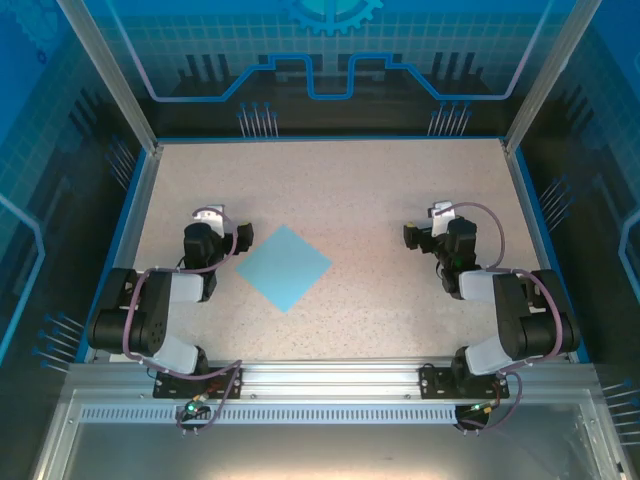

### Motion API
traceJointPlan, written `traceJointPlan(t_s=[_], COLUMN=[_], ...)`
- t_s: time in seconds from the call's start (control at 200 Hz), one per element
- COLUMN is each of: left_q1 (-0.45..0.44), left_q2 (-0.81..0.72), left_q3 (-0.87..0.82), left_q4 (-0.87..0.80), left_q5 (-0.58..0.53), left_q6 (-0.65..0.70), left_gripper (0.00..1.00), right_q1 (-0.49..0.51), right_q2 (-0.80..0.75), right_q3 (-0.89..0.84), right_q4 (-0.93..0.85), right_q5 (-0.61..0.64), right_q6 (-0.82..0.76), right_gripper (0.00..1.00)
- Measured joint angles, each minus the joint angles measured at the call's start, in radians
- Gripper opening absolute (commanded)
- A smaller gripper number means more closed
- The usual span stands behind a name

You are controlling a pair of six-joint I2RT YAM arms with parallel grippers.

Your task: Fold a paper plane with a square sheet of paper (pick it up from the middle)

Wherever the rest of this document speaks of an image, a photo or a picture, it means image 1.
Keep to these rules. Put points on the light blue paper sheet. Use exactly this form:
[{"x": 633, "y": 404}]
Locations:
[{"x": 284, "y": 267}]

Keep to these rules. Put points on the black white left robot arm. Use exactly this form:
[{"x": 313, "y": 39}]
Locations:
[{"x": 150, "y": 310}]

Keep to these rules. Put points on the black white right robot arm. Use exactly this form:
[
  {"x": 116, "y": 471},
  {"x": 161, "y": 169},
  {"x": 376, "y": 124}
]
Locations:
[{"x": 530, "y": 320}]

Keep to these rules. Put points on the sheet metal panel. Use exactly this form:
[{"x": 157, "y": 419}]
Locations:
[{"x": 320, "y": 450}]

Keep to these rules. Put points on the small connector with green light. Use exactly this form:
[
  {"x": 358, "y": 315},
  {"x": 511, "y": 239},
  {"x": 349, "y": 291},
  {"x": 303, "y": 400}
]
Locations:
[
  {"x": 192, "y": 409},
  {"x": 482, "y": 407}
]

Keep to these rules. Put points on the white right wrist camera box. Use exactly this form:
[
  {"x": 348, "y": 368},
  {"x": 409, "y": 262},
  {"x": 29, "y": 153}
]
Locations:
[{"x": 440, "y": 220}]

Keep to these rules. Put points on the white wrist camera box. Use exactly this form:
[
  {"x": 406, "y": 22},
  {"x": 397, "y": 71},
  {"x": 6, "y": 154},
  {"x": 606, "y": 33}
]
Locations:
[
  {"x": 210, "y": 216},
  {"x": 440, "y": 220}
]

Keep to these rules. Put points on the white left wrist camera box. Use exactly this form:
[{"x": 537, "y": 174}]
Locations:
[{"x": 210, "y": 216}]

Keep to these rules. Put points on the aluminium blue table side rail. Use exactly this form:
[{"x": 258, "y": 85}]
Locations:
[
  {"x": 125, "y": 250},
  {"x": 546, "y": 250}
]

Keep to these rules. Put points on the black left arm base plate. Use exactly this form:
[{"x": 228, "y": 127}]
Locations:
[{"x": 167, "y": 391}]

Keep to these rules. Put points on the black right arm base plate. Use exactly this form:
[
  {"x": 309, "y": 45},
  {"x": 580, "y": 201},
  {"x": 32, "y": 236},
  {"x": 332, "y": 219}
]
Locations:
[{"x": 432, "y": 392}]

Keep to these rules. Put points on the aluminium mounting rail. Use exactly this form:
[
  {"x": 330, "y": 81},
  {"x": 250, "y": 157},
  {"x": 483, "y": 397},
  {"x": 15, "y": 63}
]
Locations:
[{"x": 325, "y": 377}]

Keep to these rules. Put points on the aluminium frame post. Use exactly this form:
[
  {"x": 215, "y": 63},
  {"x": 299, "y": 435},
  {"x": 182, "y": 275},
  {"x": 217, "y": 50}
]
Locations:
[
  {"x": 117, "y": 75},
  {"x": 542, "y": 75}
]

